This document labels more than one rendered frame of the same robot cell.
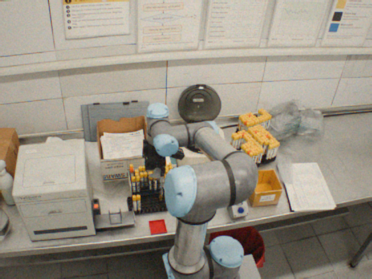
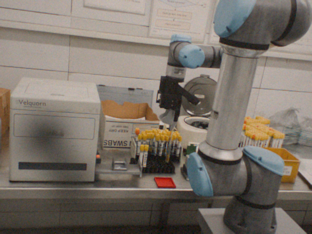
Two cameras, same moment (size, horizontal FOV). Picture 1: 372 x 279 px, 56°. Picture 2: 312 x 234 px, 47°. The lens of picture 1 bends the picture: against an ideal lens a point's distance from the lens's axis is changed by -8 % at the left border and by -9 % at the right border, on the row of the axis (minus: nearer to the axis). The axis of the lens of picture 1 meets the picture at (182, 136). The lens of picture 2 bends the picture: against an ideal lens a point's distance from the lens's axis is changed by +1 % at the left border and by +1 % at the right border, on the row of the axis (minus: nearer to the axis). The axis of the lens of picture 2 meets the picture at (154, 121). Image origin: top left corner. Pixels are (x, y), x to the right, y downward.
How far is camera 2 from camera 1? 0.75 m
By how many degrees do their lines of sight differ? 23
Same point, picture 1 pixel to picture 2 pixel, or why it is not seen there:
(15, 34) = not seen: outside the picture
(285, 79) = (283, 88)
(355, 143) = not seen: outside the picture
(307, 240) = not seen: outside the picture
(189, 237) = (236, 84)
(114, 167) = (118, 131)
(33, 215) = (27, 134)
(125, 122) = (128, 107)
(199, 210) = (259, 20)
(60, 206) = (65, 125)
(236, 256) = (277, 159)
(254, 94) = (251, 102)
